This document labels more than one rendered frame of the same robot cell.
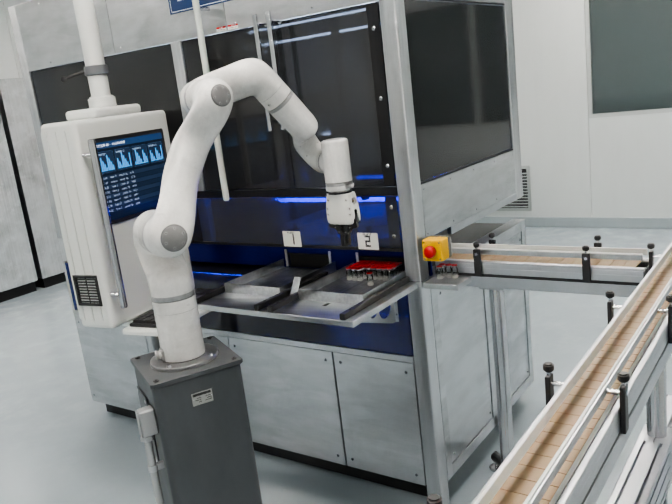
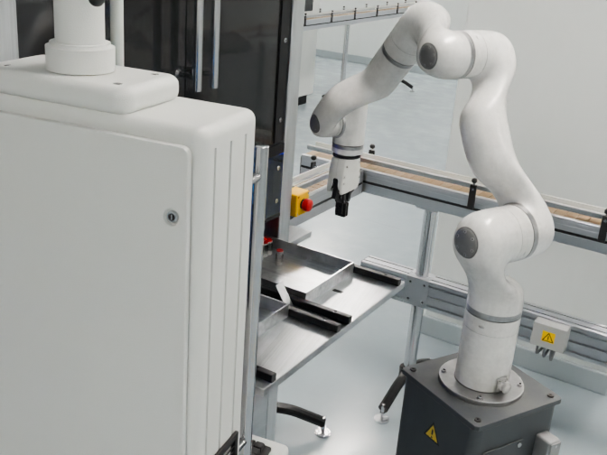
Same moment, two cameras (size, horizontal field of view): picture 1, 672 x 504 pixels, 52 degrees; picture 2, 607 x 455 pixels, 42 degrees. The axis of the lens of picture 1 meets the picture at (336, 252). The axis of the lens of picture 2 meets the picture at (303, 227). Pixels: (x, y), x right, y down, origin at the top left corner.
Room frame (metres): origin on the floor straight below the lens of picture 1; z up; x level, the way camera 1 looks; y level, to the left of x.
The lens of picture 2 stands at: (2.44, 1.99, 1.82)
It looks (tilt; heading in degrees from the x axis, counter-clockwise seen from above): 21 degrees down; 264
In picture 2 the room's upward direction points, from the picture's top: 4 degrees clockwise
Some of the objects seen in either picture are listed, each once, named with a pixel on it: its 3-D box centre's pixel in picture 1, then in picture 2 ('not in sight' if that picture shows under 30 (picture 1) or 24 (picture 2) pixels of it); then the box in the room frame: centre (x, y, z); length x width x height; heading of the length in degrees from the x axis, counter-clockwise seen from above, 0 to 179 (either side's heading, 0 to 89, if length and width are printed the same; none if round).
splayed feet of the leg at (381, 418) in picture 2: not in sight; (407, 380); (1.69, -0.80, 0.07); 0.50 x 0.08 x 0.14; 54
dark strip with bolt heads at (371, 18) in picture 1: (383, 130); (283, 78); (2.31, -0.20, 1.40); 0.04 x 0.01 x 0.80; 54
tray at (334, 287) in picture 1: (358, 282); (278, 265); (2.30, -0.06, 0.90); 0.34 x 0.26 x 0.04; 144
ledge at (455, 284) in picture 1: (449, 280); (282, 234); (2.27, -0.37, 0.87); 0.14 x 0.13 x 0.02; 144
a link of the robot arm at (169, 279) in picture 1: (162, 252); (491, 262); (1.89, 0.48, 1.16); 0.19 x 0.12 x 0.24; 29
